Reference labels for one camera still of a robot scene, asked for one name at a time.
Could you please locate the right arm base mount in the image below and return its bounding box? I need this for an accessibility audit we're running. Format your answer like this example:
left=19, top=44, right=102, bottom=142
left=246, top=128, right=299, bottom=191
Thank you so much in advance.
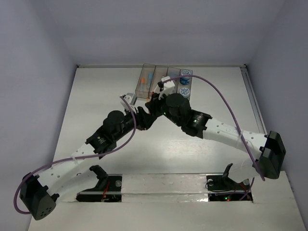
left=205, top=164, right=254, bottom=202

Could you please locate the blue paint jar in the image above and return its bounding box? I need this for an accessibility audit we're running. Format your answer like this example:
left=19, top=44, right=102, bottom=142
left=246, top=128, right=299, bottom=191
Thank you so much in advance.
left=179, top=69, right=193, bottom=85
left=179, top=88, right=191, bottom=98

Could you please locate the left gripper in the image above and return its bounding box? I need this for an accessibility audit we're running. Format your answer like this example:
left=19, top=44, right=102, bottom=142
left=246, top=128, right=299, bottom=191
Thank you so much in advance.
left=114, top=105, right=156, bottom=141

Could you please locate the clear pencil-shaped highlighter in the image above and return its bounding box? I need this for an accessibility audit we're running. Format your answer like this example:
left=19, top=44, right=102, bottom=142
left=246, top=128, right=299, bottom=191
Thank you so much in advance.
left=141, top=83, right=147, bottom=92

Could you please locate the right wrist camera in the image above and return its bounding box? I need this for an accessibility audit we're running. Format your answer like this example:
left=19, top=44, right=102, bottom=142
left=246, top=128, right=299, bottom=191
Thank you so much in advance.
left=157, top=76, right=176, bottom=95

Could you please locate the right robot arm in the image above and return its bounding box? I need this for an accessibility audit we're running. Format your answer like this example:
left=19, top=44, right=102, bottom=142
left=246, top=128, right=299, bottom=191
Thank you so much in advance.
left=145, top=93, right=286, bottom=189

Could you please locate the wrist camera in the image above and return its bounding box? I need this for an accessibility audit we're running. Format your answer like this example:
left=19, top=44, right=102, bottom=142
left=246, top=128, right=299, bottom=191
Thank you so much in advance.
left=157, top=76, right=176, bottom=95
left=120, top=93, right=137, bottom=111

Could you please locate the blue highlighter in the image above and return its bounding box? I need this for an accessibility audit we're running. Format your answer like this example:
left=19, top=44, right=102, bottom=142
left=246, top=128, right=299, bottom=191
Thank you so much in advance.
left=147, top=79, right=152, bottom=88

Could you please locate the transparent drawer bin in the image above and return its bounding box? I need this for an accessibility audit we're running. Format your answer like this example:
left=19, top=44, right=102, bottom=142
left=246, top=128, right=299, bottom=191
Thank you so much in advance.
left=177, top=69, right=193, bottom=100
left=149, top=65, right=168, bottom=93
left=135, top=64, right=156, bottom=99
left=167, top=67, right=180, bottom=78

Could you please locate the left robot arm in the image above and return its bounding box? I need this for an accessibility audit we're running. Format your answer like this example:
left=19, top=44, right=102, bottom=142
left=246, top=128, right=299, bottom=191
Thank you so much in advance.
left=14, top=106, right=157, bottom=220

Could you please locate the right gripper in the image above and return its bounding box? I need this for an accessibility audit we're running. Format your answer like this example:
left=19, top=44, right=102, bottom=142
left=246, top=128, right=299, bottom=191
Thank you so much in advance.
left=146, top=89, right=182, bottom=127

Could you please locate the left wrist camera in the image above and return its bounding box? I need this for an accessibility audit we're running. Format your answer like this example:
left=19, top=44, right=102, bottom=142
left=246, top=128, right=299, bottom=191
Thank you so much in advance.
left=120, top=93, right=137, bottom=111

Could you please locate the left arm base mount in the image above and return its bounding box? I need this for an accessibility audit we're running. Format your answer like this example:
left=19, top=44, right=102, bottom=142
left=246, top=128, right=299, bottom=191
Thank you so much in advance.
left=76, top=165, right=122, bottom=203

